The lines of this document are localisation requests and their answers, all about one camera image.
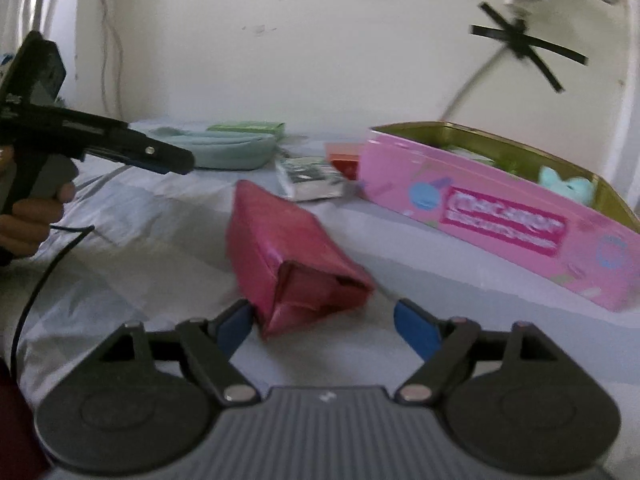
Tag black tape cross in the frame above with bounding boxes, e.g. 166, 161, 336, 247
469, 2, 587, 93

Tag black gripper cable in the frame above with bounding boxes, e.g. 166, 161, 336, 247
10, 225, 96, 376

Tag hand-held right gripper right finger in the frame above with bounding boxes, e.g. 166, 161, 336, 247
393, 299, 558, 405

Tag pink tin box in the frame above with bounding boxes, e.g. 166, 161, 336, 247
357, 121, 640, 313

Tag teal plush bear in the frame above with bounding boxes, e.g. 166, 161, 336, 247
537, 166, 597, 207

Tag red pink foil packet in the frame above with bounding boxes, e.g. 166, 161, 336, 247
226, 180, 376, 343

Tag red cardboard box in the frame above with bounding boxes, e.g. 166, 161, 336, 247
325, 142, 366, 181

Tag white window frame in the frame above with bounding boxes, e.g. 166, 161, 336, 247
607, 0, 640, 221

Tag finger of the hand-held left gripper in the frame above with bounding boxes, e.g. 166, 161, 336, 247
82, 124, 196, 176

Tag person's dark red clothing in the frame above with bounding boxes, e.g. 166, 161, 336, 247
0, 360, 51, 480

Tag thin dark wall cable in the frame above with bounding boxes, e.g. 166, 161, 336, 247
97, 0, 126, 116

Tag green blue toothpaste box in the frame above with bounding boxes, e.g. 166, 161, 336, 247
206, 121, 287, 142

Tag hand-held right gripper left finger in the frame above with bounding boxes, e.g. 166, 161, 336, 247
97, 299, 261, 406

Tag green wet wipes packet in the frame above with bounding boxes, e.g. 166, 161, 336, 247
497, 157, 540, 181

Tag silver foil packet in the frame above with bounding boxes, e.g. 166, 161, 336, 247
275, 156, 347, 202

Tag person's left hand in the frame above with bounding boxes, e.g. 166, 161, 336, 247
0, 182, 77, 261

